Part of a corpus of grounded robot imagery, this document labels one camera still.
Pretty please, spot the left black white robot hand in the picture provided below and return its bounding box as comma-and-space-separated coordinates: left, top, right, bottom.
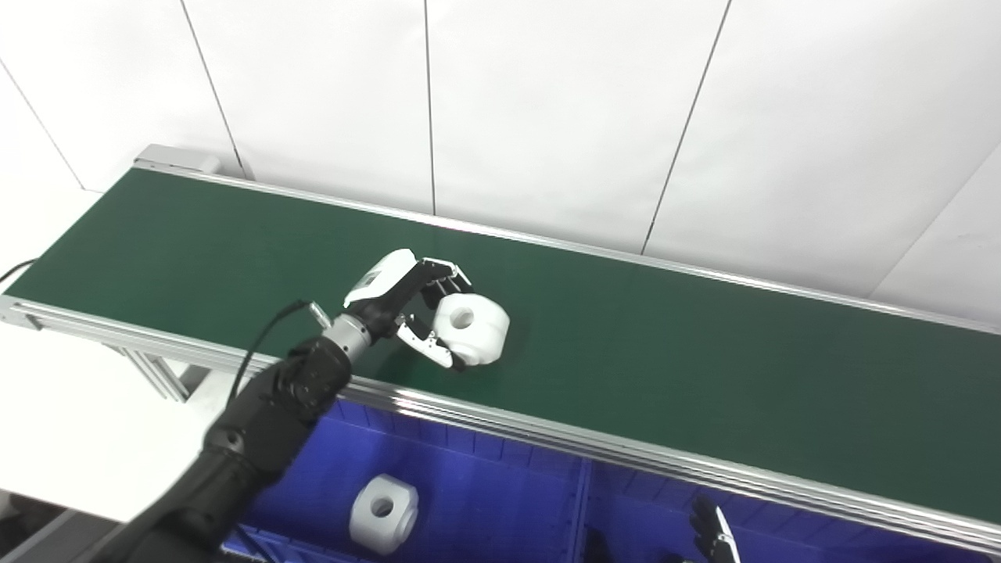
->
343, 249, 475, 373

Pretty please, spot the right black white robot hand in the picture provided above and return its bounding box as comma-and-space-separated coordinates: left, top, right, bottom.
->
688, 496, 741, 563

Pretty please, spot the white round part with holes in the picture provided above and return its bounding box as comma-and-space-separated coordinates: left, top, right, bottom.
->
432, 292, 511, 367
349, 474, 420, 556

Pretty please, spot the blue plastic bin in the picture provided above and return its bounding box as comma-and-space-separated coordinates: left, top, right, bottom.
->
222, 397, 589, 563
575, 460, 1001, 563

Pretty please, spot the green conveyor belt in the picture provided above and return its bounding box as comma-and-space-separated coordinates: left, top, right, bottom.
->
0, 145, 1001, 557

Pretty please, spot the aluminium conveyor support leg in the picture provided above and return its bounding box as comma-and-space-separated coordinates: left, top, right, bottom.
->
106, 344, 212, 404

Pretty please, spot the grey conveyor end housing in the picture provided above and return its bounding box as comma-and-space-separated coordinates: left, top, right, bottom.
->
134, 145, 222, 178

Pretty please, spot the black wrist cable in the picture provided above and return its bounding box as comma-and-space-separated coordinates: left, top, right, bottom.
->
227, 299, 311, 407

